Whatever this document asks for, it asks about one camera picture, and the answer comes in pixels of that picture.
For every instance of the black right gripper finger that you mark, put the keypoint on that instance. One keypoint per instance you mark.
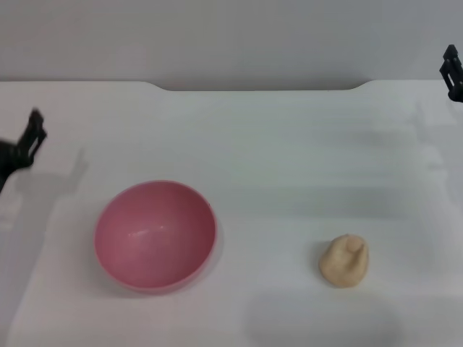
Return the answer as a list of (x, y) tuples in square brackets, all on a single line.
[(454, 72)]

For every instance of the beige egg yolk pastry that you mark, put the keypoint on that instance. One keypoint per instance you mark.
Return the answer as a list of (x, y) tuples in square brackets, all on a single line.
[(341, 265)]

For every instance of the pink plastic bowl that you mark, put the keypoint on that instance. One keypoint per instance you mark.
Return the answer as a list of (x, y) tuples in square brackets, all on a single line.
[(155, 238)]

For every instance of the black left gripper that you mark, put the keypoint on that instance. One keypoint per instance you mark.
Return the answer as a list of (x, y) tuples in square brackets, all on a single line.
[(12, 157)]

